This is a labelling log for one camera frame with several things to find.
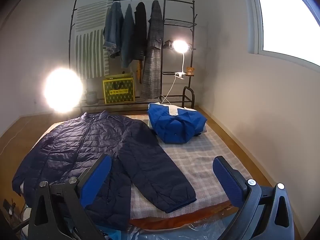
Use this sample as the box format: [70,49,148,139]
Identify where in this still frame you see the white clip lamp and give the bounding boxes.
[172,40,189,80]

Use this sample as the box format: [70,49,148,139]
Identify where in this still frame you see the white lamp cable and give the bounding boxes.
[160,76,177,104]

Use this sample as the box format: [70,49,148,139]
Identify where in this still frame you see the grey plaid coat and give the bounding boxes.
[140,0,164,98]

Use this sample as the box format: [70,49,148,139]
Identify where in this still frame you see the black metal clothes rack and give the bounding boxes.
[69,0,198,113]

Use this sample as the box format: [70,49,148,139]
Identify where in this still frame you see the navy quilted puffer jacket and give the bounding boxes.
[12,110,197,230]

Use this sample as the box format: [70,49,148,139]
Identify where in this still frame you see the black coat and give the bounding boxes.
[134,2,148,61]

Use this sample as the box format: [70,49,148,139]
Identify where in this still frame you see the orange mattress cover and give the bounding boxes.
[130,202,240,230]

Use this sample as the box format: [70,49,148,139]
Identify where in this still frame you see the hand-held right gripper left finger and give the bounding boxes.
[27,154,112,240]

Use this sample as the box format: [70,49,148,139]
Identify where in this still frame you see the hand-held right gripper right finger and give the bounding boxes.
[212,156,294,240]

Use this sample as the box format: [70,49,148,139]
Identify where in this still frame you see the blue folded jacket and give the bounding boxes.
[147,102,208,145]

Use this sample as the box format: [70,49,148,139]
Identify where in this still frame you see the bright ring light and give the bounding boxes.
[44,67,83,113]

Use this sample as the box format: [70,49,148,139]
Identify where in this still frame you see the denim jacket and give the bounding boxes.
[103,1,125,58]

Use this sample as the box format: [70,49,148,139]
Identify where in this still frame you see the yellow green box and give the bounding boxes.
[102,73,136,105]

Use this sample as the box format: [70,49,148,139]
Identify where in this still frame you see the window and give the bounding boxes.
[252,0,320,68]

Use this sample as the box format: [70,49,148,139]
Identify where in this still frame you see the small potted plant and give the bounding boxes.
[85,89,98,104]

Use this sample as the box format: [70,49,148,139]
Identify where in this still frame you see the green striped wall hanging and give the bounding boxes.
[74,0,113,79]

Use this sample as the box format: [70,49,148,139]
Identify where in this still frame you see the plaid bed sheet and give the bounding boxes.
[19,115,253,220]

